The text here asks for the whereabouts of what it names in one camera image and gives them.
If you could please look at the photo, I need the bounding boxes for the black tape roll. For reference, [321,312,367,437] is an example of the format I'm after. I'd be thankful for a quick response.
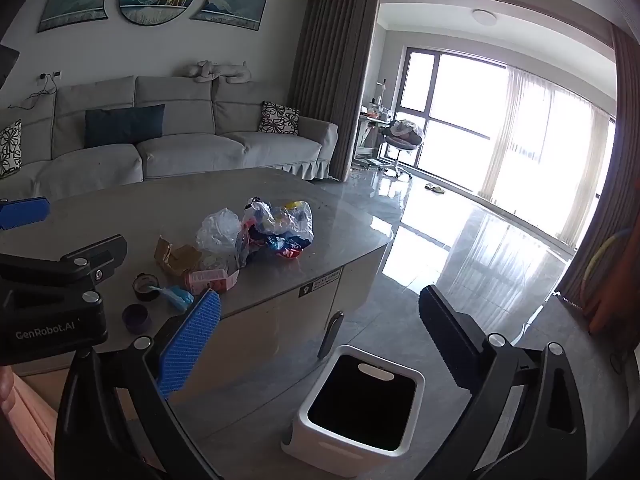
[132,273,160,302]

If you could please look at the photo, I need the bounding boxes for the purple plastic cup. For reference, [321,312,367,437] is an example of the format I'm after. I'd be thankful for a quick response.
[122,304,151,335]

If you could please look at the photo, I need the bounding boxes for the blue zip plastic bag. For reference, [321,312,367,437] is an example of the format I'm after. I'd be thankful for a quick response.
[151,286,194,312]

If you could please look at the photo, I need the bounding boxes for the torn brown cardboard piece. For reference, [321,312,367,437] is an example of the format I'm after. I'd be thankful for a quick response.
[154,236,202,278]

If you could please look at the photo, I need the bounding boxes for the pink paper carton box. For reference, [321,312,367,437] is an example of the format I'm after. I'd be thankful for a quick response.
[183,269,240,296]

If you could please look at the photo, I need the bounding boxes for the clear plastic bag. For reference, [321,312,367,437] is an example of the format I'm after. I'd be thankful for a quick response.
[195,208,241,260]

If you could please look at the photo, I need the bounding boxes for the bag of colourful trash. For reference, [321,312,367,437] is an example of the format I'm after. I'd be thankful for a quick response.
[236,197,314,268]

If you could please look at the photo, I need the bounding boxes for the white square trash bin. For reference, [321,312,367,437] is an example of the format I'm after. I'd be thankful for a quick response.
[281,344,425,479]

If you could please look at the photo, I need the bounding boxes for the floral cushion left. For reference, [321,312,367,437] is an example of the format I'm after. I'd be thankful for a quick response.
[0,119,23,179]

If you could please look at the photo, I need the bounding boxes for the floral cushion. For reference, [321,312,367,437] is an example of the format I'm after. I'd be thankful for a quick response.
[258,101,299,136]
[0,119,23,179]

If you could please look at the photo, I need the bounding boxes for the dark teal cushion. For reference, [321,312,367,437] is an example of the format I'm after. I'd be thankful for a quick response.
[84,104,165,148]

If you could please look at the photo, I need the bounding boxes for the cabinet label sticker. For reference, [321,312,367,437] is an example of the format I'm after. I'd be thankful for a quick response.
[298,268,343,298]

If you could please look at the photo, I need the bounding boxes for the orange giraffe toy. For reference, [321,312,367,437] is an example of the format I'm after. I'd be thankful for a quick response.
[584,179,640,336]

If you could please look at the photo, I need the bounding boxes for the slippers on floor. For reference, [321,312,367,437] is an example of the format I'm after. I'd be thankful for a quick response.
[424,183,445,194]

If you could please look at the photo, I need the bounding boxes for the colourful hula hoop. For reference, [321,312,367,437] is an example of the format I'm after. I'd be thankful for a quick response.
[579,227,636,311]

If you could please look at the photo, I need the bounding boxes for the white sheer curtain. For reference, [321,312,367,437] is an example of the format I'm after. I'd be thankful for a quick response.
[480,67,612,249]

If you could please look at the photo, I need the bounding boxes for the brown curtain right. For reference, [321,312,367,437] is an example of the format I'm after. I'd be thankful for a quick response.
[556,26,639,308]

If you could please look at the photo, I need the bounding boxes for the brown curtain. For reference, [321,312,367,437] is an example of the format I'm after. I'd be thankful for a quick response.
[288,0,380,181]
[556,26,639,308]

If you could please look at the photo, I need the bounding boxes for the grey plush toy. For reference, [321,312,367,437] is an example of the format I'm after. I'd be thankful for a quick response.
[184,60,252,84]

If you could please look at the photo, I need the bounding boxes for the floral cushion right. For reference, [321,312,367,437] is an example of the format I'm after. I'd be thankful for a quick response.
[258,101,299,136]

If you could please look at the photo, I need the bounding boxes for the office chair with clothes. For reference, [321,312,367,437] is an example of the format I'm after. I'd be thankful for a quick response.
[380,119,424,180]

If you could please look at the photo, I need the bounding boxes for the small desk with items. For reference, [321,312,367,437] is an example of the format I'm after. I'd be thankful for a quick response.
[352,79,392,169]

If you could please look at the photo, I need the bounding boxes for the brown curtain left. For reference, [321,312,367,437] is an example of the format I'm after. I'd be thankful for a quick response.
[288,0,380,181]

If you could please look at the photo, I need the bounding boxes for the round ceiling lamp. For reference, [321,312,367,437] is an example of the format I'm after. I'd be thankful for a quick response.
[471,9,498,27]

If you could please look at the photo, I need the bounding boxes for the wall socket with cable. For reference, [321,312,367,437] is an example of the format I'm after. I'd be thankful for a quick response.
[9,70,62,110]

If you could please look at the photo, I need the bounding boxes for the black cabinet handle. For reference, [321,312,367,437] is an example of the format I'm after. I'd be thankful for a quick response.
[317,311,345,360]

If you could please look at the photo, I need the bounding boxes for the right wall painting panel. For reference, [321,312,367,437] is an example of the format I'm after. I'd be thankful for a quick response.
[191,0,267,32]

